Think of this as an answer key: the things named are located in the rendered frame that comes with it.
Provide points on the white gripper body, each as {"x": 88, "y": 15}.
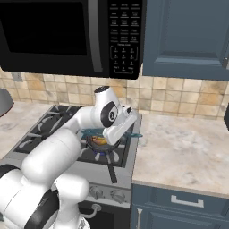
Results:
{"x": 119, "y": 131}

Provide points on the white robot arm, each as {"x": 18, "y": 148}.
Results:
{"x": 44, "y": 155}

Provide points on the teal spatula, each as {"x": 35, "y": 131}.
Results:
{"x": 135, "y": 135}

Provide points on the browned chicken piece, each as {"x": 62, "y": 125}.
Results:
{"x": 98, "y": 140}

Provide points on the silver gas hob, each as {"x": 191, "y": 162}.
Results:
{"x": 125, "y": 167}

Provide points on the black frying pan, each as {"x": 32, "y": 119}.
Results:
{"x": 111, "y": 168}

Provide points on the grey hob knob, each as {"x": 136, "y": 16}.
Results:
{"x": 118, "y": 196}
{"x": 96, "y": 193}

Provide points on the black oven door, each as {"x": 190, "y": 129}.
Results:
{"x": 116, "y": 217}

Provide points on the dark object at counter edge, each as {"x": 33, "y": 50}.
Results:
{"x": 227, "y": 117}

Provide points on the blue base cupboard door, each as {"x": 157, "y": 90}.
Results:
{"x": 184, "y": 223}

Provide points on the blue drawer front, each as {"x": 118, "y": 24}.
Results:
{"x": 214, "y": 196}

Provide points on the grey rounded object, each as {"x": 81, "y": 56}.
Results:
{"x": 4, "y": 101}

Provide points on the black microwave oven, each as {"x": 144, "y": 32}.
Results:
{"x": 44, "y": 29}

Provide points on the grey wall socket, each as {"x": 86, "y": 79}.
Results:
{"x": 17, "y": 76}

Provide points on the blue wall cupboard door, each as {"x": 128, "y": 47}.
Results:
{"x": 188, "y": 29}

